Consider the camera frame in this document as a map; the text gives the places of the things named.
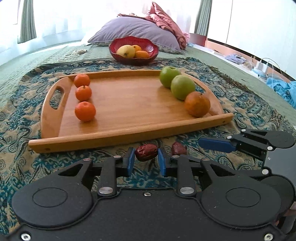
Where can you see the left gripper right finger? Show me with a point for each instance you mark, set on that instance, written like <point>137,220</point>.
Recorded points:
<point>215,179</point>

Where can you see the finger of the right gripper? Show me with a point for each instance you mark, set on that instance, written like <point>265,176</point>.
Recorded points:
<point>255,143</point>

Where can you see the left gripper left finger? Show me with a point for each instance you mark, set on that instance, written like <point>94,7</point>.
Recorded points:
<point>108,171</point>

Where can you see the dark red date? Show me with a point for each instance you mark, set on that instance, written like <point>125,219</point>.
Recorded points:
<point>178,149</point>
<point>146,152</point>

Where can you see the small tangerine with stem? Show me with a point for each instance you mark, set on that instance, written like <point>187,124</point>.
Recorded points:
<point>83,93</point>

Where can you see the green apple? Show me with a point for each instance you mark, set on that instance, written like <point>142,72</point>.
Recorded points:
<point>167,74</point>
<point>181,86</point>

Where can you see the paisley patterned throw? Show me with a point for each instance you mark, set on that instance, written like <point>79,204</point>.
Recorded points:
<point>20,122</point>

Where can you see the blue cloth on floor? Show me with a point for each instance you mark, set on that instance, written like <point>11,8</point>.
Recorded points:
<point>286,90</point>

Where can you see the small tangerine front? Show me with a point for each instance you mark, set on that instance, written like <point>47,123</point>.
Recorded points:
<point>85,111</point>

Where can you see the wooden serving tray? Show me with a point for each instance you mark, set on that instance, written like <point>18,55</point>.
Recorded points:
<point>131,106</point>

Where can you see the large dull orange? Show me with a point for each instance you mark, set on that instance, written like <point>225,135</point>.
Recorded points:
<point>197,104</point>

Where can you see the white charger on floor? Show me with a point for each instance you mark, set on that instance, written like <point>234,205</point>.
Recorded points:
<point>261,69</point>

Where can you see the lavender cloth on floor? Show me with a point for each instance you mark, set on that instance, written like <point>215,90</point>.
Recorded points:
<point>235,58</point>

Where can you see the orange in bowl front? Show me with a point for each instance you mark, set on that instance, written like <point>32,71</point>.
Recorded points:
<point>142,54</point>

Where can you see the orange in bowl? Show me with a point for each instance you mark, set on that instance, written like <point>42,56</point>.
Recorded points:
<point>142,54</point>
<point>137,48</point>

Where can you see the green quilted bedspread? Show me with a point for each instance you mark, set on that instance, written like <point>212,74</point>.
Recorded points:
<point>15,69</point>

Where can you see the orange in bowl rear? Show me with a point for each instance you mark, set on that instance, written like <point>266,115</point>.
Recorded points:
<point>137,48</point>

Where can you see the red ribbed bowl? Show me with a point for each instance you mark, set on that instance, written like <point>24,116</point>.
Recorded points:
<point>145,44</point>

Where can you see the green curtain right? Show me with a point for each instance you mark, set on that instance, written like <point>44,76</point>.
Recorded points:
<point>203,18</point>

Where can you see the green curtain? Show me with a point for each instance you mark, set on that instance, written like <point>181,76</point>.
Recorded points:
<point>26,21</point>
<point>203,18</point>

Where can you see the purple pillow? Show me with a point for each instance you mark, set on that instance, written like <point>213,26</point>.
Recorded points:
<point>124,26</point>

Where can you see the white sheer curtain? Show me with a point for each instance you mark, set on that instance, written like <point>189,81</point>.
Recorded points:
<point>58,22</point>

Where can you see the green curtain left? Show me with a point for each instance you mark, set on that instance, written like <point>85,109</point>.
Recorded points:
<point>26,21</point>

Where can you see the pink blanket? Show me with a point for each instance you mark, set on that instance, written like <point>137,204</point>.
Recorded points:
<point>159,17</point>

